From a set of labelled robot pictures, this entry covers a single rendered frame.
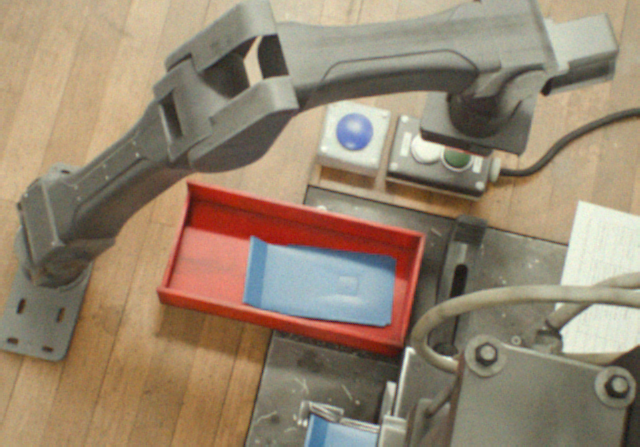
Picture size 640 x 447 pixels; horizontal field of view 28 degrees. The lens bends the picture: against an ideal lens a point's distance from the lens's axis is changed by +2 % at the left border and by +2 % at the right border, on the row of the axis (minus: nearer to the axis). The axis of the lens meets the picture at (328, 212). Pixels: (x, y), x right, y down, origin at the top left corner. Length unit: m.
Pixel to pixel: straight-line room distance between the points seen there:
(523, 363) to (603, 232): 0.69
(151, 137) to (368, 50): 0.20
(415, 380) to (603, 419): 0.38
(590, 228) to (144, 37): 0.52
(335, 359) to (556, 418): 0.63
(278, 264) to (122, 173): 0.28
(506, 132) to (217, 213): 0.32
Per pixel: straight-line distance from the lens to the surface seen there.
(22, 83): 1.41
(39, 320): 1.32
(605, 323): 1.36
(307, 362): 1.31
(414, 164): 1.34
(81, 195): 1.14
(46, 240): 1.19
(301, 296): 1.31
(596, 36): 1.13
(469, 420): 0.69
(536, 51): 1.05
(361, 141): 1.33
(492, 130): 1.19
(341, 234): 1.33
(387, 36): 1.00
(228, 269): 1.32
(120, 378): 1.31
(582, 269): 1.37
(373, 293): 1.32
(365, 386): 1.31
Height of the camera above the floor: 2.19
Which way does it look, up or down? 73 degrees down
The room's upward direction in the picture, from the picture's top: 11 degrees clockwise
